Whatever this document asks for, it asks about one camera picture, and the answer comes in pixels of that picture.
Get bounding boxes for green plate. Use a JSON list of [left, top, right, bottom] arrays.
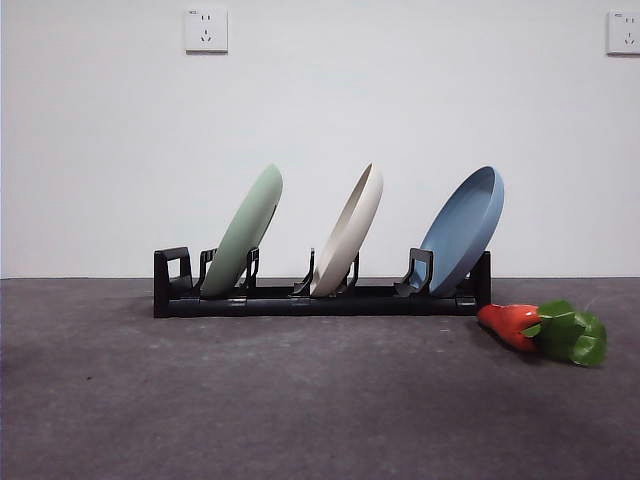
[[199, 163, 284, 300]]

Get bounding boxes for white wall socket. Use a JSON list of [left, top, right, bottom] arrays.
[[184, 8, 229, 55], [605, 9, 640, 56]]

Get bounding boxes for black plate rack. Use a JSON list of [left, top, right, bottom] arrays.
[[153, 246, 493, 319]]

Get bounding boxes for blue plate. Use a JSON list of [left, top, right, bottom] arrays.
[[419, 165, 506, 297]]

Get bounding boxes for orange carrot with green leaves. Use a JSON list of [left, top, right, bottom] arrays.
[[476, 298, 609, 368]]

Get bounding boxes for beige plate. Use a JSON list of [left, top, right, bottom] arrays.
[[309, 161, 385, 297]]

